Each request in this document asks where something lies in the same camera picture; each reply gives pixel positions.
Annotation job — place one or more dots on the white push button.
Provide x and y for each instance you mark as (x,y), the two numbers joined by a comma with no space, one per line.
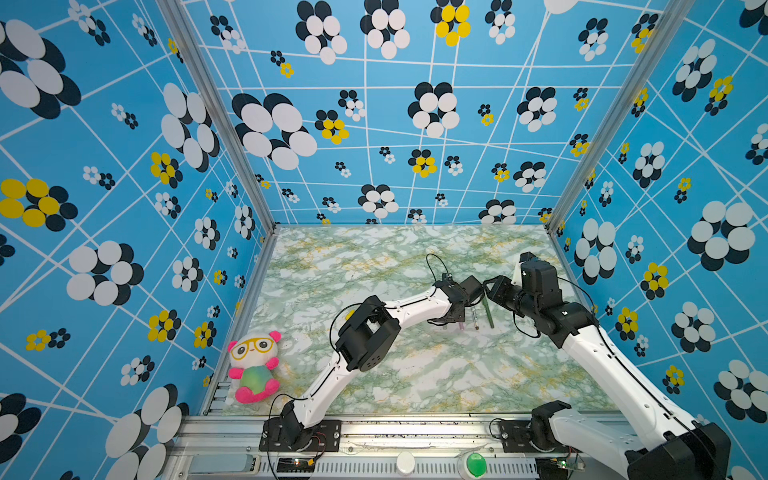
(405,463)

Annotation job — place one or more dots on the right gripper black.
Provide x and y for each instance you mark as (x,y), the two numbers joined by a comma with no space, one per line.
(499,286)

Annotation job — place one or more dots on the right aluminium corner post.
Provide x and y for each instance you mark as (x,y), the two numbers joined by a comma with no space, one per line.
(670,21)

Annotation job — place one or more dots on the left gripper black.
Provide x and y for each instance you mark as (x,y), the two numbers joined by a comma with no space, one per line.
(461,318)

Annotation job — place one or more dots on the dark green pen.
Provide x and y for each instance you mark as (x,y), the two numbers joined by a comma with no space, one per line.
(488,313)

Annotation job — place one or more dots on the green push button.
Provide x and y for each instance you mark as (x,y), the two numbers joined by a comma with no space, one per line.
(472,466)

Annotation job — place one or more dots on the left aluminium corner post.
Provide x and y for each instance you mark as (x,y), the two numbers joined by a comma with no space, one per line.
(182,32)

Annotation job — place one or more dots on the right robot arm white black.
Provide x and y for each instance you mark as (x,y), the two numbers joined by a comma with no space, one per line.
(666,441)

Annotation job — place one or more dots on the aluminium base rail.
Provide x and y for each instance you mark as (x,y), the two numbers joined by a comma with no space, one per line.
(220,447)

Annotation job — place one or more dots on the aluminium corner post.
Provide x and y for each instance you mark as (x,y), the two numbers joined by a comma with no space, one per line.
(670,21)
(182,32)

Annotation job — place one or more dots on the plush toy pink green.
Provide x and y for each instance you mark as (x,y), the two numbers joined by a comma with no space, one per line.
(253,358)

